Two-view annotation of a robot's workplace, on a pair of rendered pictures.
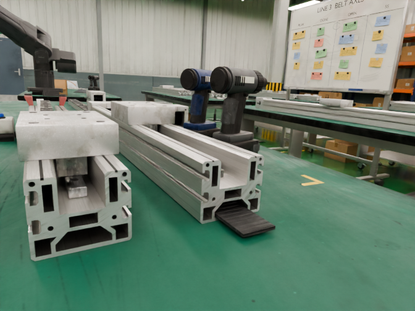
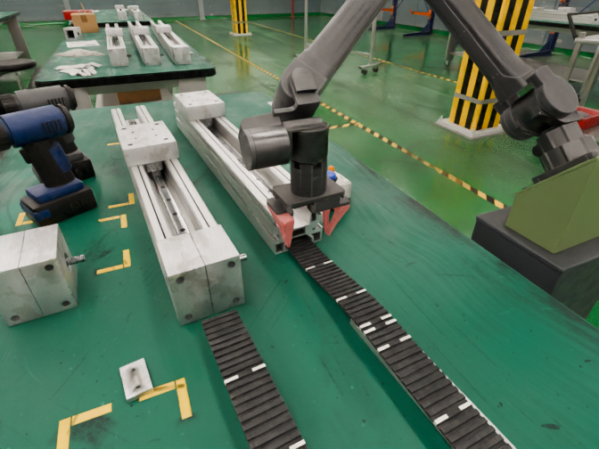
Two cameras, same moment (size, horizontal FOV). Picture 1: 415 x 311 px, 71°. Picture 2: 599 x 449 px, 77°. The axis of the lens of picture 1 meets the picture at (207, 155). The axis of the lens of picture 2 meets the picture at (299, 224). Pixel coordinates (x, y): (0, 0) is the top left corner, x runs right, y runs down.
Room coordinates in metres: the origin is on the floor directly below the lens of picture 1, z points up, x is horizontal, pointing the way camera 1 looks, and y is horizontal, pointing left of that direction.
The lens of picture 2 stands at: (1.53, 0.57, 1.20)
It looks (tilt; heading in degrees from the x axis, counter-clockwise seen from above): 33 degrees down; 183
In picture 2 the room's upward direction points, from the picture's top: straight up
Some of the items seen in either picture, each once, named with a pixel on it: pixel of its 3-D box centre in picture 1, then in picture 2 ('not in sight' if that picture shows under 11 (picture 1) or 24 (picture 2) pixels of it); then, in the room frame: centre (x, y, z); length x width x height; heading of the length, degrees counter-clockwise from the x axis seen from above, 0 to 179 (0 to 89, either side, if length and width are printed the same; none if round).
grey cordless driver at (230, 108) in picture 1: (243, 114); (37, 139); (0.73, -0.08, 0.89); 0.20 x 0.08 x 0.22; 135
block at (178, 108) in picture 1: (168, 118); (44, 270); (1.11, 0.15, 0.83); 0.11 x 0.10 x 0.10; 120
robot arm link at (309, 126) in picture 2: (45, 63); (305, 142); (1.00, 0.55, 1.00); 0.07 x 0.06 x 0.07; 117
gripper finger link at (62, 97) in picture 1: (55, 103); (294, 220); (1.01, 0.53, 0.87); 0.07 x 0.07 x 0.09; 30
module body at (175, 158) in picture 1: (141, 136); (151, 167); (0.72, 0.17, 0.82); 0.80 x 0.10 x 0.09; 31
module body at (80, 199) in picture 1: (56, 140); (227, 152); (0.62, 0.33, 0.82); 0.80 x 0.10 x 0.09; 31
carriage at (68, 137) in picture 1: (66, 140); (200, 109); (0.41, 0.20, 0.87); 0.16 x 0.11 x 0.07; 31
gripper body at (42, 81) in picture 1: (44, 82); (308, 178); (1.00, 0.55, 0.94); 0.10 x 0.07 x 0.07; 120
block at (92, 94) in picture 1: (95, 99); not in sight; (1.97, 0.76, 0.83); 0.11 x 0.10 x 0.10; 119
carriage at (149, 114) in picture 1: (141, 117); (147, 147); (0.72, 0.17, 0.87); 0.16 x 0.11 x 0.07; 31
